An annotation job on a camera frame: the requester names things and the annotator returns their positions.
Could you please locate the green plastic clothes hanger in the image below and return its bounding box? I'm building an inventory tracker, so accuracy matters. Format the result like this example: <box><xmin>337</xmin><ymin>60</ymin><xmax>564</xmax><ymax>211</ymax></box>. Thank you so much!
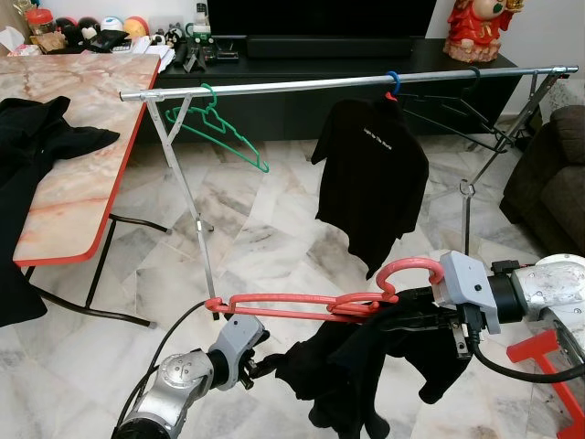
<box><xmin>165</xmin><ymin>82</ymin><xmax>271</xmax><ymax>173</ymax></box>

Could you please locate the black printed T-shirt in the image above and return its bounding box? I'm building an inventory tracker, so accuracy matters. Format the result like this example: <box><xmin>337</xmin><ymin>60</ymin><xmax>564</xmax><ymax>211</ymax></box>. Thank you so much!
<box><xmin>311</xmin><ymin>91</ymin><xmax>431</xmax><ymax>281</ymax></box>

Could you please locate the dark grey fabric sofa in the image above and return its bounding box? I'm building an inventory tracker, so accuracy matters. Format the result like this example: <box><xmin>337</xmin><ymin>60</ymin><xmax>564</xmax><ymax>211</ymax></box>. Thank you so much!
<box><xmin>501</xmin><ymin>105</ymin><xmax>585</xmax><ymax>257</ymax></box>

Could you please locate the black TV cabinet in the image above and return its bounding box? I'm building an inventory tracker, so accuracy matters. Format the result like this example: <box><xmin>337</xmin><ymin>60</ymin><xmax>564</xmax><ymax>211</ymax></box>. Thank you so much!
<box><xmin>151</xmin><ymin>37</ymin><xmax>517</xmax><ymax>147</ymax></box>

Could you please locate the red figurine statue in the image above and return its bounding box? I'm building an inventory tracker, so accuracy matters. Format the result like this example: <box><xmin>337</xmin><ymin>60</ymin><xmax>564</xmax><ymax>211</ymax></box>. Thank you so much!
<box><xmin>444</xmin><ymin>0</ymin><xmax>515</xmax><ymax>63</ymax></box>

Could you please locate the black television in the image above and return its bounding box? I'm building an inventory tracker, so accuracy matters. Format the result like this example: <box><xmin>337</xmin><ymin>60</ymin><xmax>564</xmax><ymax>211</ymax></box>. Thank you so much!
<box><xmin>208</xmin><ymin>0</ymin><xmax>438</xmax><ymax>39</ymax></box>

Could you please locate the black phone stand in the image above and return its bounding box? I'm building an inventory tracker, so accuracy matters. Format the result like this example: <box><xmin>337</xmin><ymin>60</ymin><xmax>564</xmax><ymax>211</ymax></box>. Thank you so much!
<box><xmin>183</xmin><ymin>37</ymin><xmax>240</xmax><ymax>72</ymax></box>

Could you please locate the white paper stack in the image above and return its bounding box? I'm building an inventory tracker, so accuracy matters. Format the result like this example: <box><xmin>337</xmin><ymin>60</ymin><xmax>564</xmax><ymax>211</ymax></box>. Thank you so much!
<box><xmin>137</xmin><ymin>46</ymin><xmax>175</xmax><ymax>74</ymax></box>

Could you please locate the black pouch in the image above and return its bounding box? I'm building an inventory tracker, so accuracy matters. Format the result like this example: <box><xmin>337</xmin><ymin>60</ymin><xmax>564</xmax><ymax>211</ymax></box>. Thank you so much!
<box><xmin>87</xmin><ymin>30</ymin><xmax>129</xmax><ymax>54</ymax></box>

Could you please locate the orange yellow round toy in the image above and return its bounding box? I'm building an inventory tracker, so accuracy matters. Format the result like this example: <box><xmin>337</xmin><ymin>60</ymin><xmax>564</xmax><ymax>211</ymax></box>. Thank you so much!
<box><xmin>123</xmin><ymin>16</ymin><xmax>149</xmax><ymax>39</ymax></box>

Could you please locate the black white round toy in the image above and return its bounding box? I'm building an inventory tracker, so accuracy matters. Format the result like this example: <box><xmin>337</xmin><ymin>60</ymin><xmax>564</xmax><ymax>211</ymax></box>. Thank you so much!
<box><xmin>78</xmin><ymin>18</ymin><xmax>101</xmax><ymax>45</ymax></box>

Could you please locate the red-lidded brown jar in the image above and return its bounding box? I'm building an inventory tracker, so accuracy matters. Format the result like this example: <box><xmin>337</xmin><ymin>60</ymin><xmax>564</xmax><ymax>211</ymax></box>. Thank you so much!
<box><xmin>26</xmin><ymin>7</ymin><xmax>54</xmax><ymax>51</ymax></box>

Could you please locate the white tissue pack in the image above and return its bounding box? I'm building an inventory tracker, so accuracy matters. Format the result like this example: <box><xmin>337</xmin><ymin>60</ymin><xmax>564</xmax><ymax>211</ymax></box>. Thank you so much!
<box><xmin>0</xmin><ymin>27</ymin><xmax>28</xmax><ymax>54</ymax></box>

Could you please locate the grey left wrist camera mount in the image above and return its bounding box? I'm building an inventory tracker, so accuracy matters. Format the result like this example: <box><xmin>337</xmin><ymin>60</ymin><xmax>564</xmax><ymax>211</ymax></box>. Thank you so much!
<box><xmin>212</xmin><ymin>314</ymin><xmax>269</xmax><ymax>369</ymax></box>

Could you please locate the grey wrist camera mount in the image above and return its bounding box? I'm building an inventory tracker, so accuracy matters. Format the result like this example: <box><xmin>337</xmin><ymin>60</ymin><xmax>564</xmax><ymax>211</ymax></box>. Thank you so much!
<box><xmin>212</xmin><ymin>314</ymin><xmax>269</xmax><ymax>369</ymax></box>
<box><xmin>431</xmin><ymin>252</ymin><xmax>502</xmax><ymax>335</ymax></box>

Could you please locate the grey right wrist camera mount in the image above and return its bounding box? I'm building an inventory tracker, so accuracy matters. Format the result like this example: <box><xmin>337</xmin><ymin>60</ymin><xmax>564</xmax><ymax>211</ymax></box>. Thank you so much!
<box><xmin>431</xmin><ymin>252</ymin><xmax>502</xmax><ymax>335</ymax></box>

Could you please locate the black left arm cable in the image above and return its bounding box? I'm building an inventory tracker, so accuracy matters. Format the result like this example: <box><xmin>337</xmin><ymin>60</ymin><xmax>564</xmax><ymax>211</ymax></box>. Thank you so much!
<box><xmin>119</xmin><ymin>302</ymin><xmax>220</xmax><ymax>431</ymax></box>

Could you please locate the black table leg frame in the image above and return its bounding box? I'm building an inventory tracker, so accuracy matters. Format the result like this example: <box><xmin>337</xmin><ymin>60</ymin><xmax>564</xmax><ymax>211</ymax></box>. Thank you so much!
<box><xmin>14</xmin><ymin>215</ymin><xmax>170</xmax><ymax>328</ymax></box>

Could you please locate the black wire clothes hanger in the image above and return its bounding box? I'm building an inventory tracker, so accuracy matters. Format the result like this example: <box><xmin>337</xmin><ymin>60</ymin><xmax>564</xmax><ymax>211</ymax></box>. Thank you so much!
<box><xmin>399</xmin><ymin>66</ymin><xmax>515</xmax><ymax>155</ymax></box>

